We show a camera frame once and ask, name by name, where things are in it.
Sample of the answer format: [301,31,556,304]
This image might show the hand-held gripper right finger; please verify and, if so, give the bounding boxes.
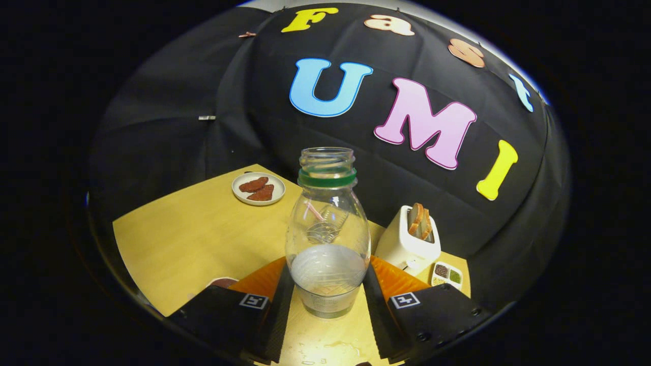
[362,256,481,362]

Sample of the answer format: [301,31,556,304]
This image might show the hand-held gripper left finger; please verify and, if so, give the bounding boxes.
[168,257,295,364]

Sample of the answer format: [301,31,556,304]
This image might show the clear plastic juice bottle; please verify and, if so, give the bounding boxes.
[285,147,371,320]

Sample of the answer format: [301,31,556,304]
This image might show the white toaster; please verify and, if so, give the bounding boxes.
[375,205,442,277]

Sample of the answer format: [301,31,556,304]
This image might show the white divided bean tray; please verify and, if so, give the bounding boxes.
[431,261,464,290]

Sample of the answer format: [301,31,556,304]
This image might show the wooden table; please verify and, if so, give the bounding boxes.
[112,163,472,366]

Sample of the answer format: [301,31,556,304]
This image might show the brown meat slice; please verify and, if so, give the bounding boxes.
[247,184,275,202]
[239,176,269,193]

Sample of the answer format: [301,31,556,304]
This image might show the small white round plate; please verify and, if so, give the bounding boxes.
[231,172,286,206]

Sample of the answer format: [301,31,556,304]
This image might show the black backdrop cloth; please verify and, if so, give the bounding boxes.
[86,3,573,311]

